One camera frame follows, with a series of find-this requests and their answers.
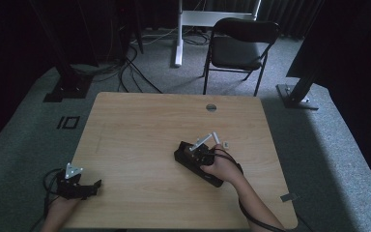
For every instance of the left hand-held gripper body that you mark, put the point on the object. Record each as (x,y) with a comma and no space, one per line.
(71,187)

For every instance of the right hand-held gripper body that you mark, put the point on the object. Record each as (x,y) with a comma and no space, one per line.
(203,154)

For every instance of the black pencil case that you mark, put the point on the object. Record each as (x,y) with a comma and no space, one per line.
(190,162)

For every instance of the person's left hand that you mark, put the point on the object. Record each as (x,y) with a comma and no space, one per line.
(62,208)

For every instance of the person's right hand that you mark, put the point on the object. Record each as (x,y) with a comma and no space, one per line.
(222,167)

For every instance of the round grey table grommet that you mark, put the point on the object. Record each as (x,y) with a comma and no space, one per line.
(211,107)

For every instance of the grey tape piece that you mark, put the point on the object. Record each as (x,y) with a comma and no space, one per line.
(289,197)

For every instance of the black metal stand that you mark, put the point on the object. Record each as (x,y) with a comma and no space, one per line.
(298,95)
(69,87)

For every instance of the black folding chair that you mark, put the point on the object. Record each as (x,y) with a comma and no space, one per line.
(235,53)

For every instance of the dark curtain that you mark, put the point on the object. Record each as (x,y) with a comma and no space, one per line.
(290,16)

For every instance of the white desk frame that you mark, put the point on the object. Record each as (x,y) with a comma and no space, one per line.
(186,19)

